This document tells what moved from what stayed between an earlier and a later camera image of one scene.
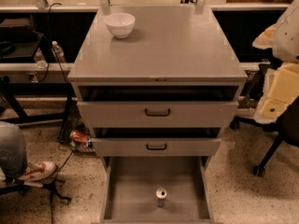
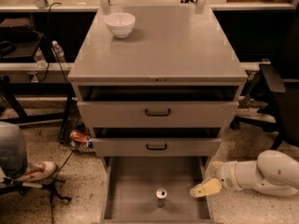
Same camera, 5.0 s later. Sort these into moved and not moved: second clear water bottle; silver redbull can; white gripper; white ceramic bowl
Moved: white gripper
Not moved: white ceramic bowl; second clear water bottle; silver redbull can
